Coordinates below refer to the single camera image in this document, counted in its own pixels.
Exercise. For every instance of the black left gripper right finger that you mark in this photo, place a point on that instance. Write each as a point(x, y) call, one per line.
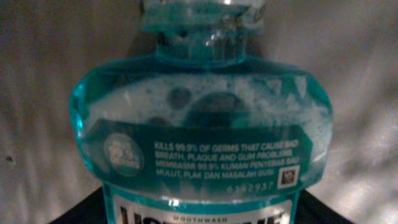
point(311, 210)

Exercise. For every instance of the grey plastic lattice basket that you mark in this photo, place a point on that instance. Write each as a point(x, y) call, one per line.
point(48, 46)

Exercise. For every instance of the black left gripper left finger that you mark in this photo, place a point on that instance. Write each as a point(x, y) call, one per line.
point(90, 210)

